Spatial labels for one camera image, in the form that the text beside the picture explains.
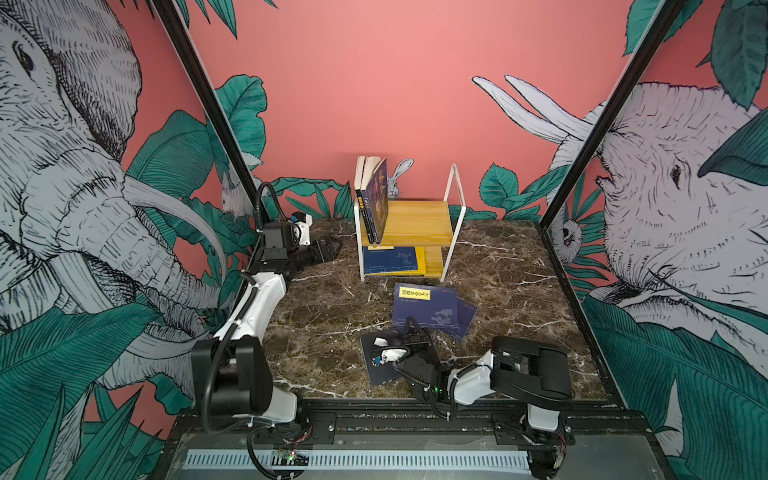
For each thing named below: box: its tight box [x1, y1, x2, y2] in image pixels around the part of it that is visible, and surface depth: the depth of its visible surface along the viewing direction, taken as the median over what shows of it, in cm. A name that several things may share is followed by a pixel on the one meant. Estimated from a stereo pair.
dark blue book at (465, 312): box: [447, 298, 478, 340], surface depth 97 cm
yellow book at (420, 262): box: [364, 246, 426, 277], surface depth 101 cm
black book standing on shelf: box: [354, 156, 382, 244], surface depth 78 cm
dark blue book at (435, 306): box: [392, 283, 459, 329], surface depth 86 cm
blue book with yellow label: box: [362, 246, 418, 275], surface depth 102 cm
